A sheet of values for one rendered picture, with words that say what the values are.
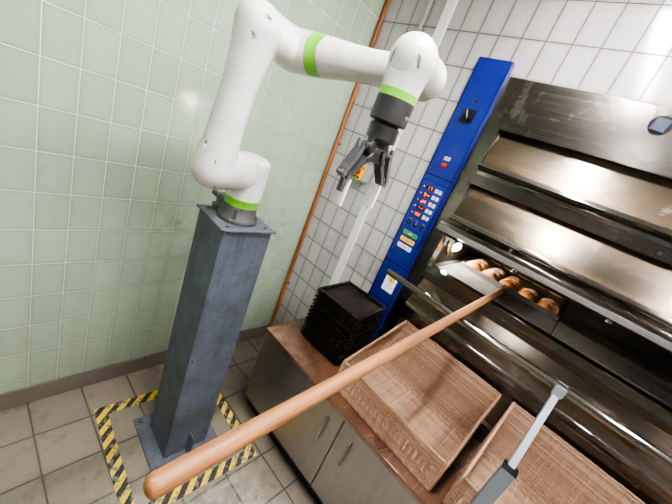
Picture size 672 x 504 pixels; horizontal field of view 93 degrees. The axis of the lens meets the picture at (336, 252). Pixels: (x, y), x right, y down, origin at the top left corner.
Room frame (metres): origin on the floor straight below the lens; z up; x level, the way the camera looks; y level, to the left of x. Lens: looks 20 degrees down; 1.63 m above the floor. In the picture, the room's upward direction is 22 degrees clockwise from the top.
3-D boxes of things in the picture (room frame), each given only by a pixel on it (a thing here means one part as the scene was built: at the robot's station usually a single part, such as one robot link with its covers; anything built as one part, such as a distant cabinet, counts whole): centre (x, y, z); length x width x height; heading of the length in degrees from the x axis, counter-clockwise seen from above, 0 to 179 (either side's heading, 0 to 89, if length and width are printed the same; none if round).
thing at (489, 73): (2.46, -0.89, 1.08); 1.93 x 0.16 x 2.15; 145
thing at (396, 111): (0.83, 0.01, 1.71); 0.12 x 0.09 x 0.06; 55
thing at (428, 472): (1.22, -0.58, 0.72); 0.56 x 0.49 x 0.28; 53
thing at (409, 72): (0.84, 0.00, 1.81); 0.13 x 0.11 x 0.14; 159
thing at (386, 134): (0.83, 0.00, 1.63); 0.08 x 0.07 x 0.09; 145
